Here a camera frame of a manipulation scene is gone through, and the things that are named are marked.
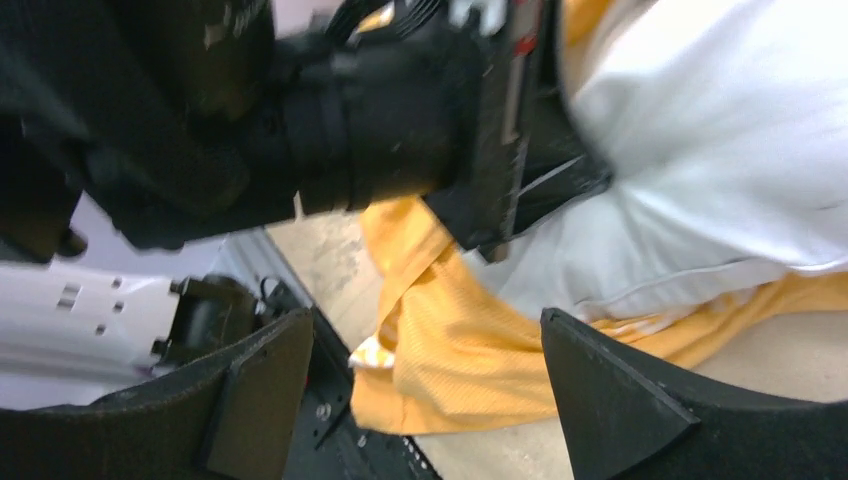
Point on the white pillow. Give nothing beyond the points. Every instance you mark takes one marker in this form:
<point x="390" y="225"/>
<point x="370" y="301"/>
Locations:
<point x="725" y="123"/>

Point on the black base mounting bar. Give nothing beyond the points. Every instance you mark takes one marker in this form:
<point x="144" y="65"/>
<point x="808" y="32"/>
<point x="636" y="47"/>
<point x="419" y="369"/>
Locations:
<point x="327" y="444"/>

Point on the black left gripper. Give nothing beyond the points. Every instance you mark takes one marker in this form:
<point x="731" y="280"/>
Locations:
<point x="477" y="126"/>

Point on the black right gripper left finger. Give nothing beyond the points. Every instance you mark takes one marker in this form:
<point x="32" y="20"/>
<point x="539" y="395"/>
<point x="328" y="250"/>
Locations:
<point x="228" y="415"/>

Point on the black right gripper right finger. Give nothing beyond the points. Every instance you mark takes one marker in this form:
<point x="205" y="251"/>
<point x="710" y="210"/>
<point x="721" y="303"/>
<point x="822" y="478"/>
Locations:
<point x="628" y="415"/>

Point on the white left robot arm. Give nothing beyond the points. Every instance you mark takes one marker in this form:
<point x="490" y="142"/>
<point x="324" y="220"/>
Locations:
<point x="185" y="120"/>

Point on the orange Mickey Mouse pillowcase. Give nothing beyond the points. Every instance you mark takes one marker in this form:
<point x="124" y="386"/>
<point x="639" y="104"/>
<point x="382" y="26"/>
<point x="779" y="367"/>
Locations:
<point x="449" y="356"/>

